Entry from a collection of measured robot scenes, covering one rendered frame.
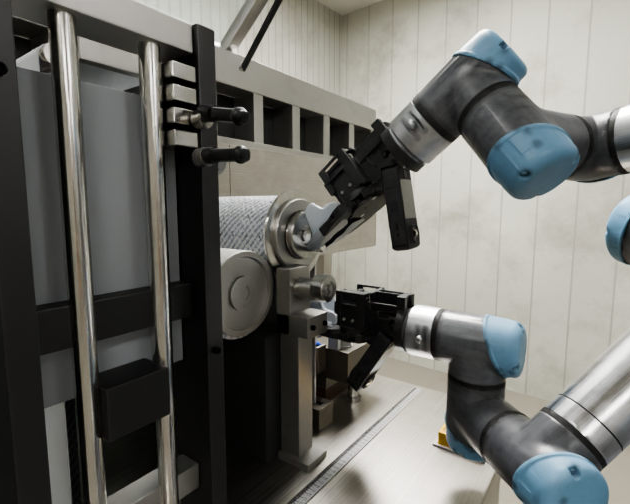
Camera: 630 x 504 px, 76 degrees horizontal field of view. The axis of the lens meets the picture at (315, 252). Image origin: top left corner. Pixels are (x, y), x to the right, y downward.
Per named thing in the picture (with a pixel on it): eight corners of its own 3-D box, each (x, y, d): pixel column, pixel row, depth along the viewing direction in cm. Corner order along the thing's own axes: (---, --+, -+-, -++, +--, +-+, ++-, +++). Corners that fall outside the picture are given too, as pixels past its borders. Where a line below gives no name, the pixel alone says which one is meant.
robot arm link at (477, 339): (515, 395, 49) (519, 328, 48) (428, 373, 56) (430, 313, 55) (526, 374, 56) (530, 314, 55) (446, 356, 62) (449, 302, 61)
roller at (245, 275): (211, 347, 52) (208, 255, 50) (111, 315, 67) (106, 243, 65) (274, 325, 61) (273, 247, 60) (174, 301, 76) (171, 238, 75)
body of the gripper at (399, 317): (355, 283, 71) (421, 291, 63) (354, 330, 72) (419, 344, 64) (331, 290, 64) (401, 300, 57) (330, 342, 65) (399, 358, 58)
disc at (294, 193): (266, 287, 60) (264, 186, 58) (263, 287, 60) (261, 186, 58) (323, 273, 71) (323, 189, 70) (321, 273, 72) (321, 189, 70)
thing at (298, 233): (315, 204, 65) (324, 246, 68) (305, 204, 66) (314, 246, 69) (287, 222, 59) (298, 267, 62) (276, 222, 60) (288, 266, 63)
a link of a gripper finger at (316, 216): (294, 225, 65) (333, 187, 60) (313, 255, 63) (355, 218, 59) (282, 225, 62) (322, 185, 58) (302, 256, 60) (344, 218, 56)
